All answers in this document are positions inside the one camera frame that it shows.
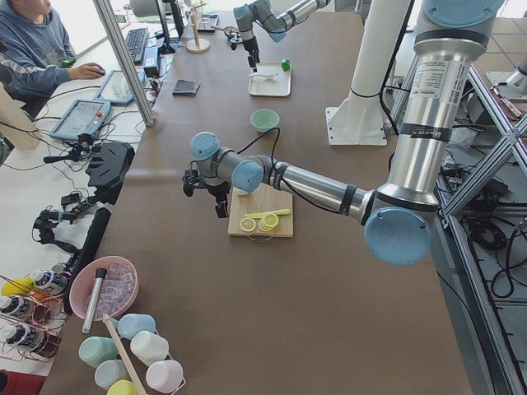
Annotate aluminium frame post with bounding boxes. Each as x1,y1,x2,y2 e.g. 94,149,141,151
93,0,155,127

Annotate yellow plastic knife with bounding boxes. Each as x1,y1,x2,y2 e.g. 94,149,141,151
244,208,291,219

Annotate pink cup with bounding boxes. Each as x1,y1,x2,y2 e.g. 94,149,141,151
146,360,185,393

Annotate yellow cup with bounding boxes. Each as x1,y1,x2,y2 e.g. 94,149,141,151
106,379,138,395

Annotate wooden cutting board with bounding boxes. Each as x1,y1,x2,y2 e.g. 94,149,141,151
227,184,293,238

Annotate white cup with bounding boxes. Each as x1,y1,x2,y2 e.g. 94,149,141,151
130,331,170,366

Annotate metal scoop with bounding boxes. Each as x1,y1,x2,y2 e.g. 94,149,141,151
211,25,239,38

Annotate green lime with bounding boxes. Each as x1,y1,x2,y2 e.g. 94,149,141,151
281,59,291,72

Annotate pink bowl with ice cubes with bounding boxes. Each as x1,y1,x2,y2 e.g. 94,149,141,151
69,256,139,321

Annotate blue teach pendant near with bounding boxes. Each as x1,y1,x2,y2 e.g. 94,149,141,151
49,100,111,141

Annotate blue teach pendant far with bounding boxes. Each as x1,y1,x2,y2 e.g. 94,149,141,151
94,70,133,106

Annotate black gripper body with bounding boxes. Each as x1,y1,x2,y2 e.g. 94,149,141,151
182,169,231,202
230,35,259,56

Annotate cream rectangular tray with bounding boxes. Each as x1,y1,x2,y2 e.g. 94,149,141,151
248,62,291,97

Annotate pale blue cup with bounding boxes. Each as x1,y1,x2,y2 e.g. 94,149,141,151
94,360,129,390

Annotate black keyboard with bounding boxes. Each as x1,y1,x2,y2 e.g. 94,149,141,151
125,28,148,65

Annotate metal muddler tube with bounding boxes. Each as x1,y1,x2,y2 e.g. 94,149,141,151
82,268,107,335

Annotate lemon slice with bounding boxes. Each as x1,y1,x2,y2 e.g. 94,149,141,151
240,217,256,233

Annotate blue teach pendant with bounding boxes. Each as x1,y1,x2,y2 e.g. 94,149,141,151
49,100,111,141
94,70,133,106

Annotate copper wire bottle rack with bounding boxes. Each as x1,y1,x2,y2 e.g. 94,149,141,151
1,276,68,363

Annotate white ceramic spoon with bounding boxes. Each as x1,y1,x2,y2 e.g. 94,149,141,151
249,72,276,81

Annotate black bracket stand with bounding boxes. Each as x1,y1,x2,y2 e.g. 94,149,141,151
86,142,135,204

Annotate light green bowl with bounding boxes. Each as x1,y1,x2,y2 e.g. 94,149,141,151
250,109,280,133

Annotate mint green cup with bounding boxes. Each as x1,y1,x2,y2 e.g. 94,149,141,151
78,337,118,369

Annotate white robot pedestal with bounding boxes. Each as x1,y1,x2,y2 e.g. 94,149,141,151
326,0,413,146

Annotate light blue cup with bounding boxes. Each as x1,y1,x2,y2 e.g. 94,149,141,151
118,314,156,340

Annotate grey folded cloth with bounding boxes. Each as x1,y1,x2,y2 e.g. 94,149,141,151
172,79,200,96

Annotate wooden mug tree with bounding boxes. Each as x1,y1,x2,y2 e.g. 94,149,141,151
185,2,210,53

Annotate stacked lemon slices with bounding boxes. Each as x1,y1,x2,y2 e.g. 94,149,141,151
259,214,279,232

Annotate person in grey hoodie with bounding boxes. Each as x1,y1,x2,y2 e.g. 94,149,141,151
1,1,105,117

